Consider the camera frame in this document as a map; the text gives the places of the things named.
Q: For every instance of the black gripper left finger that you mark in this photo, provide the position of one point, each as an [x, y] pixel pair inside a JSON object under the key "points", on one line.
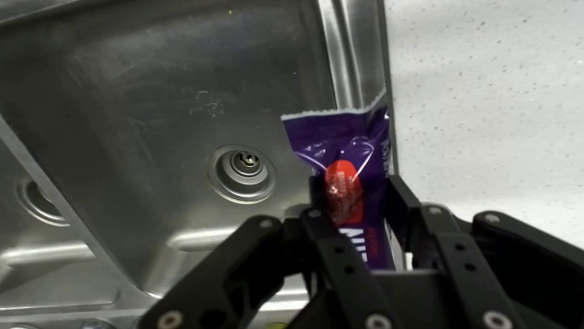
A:
{"points": [[255, 268]]}

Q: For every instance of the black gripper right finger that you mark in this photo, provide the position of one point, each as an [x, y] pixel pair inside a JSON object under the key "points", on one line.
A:
{"points": [[485, 268]]}

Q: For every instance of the purple snack packet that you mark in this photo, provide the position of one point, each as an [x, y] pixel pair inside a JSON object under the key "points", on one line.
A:
{"points": [[339, 138]]}

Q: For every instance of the stainless steel double sink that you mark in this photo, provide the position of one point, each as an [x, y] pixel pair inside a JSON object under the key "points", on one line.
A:
{"points": [[133, 122]]}

